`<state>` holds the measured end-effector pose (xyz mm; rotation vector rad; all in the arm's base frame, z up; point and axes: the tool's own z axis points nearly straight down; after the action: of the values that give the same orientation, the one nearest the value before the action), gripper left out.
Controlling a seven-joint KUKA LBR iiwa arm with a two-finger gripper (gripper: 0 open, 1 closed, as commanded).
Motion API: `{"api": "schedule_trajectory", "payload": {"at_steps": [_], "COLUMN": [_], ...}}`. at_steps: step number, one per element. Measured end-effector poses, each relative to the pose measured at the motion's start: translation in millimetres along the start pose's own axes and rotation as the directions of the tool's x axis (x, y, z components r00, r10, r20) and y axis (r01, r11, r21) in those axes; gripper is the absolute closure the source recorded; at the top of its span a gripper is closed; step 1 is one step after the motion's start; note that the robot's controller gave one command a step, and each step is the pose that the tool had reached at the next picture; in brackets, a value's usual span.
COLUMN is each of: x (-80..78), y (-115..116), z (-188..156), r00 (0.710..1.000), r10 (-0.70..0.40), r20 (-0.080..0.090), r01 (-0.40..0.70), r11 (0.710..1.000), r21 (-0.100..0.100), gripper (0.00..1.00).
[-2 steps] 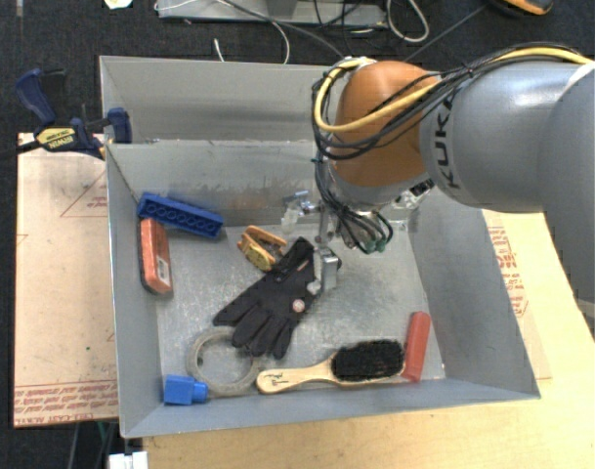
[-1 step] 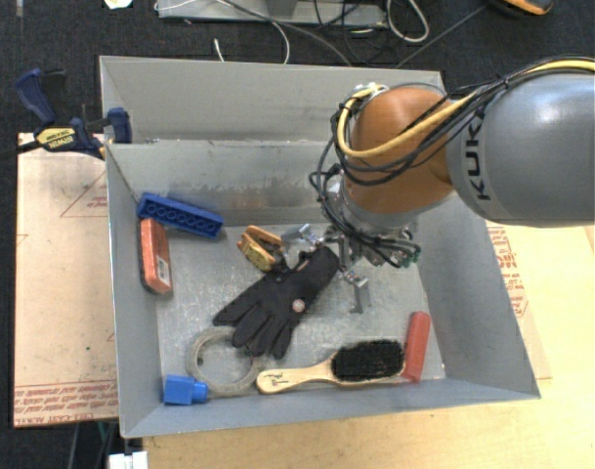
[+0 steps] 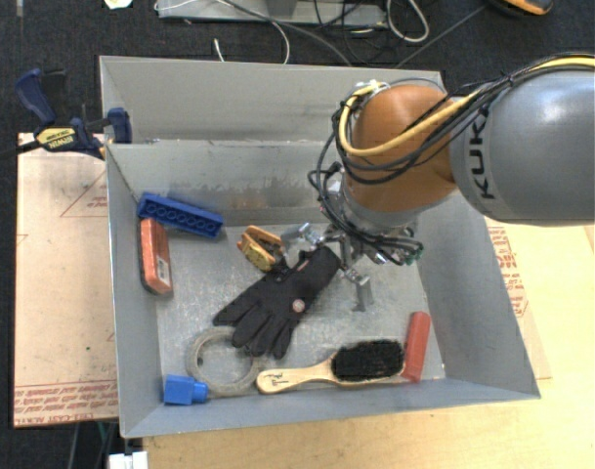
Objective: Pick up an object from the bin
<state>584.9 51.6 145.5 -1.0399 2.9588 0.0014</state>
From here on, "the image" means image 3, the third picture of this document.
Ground orange and tan toy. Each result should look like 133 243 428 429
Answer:
235 225 286 273

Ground wooden brush black bristles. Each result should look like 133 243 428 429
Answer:
254 339 408 396

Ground grey metal bin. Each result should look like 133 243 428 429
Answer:
99 55 542 440

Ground red-brown flat block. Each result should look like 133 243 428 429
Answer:
138 217 176 298

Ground small blue block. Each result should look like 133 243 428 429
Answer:
162 373 211 406

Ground black glove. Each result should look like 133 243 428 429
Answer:
211 246 343 361

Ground brown cardboard board red print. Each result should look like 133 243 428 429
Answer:
13 132 555 429

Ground grey flat ring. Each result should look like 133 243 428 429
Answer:
184 325 265 400

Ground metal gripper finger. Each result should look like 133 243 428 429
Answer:
279 222 323 254
344 268 375 313

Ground long blue studded block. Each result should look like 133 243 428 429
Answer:
136 192 226 239

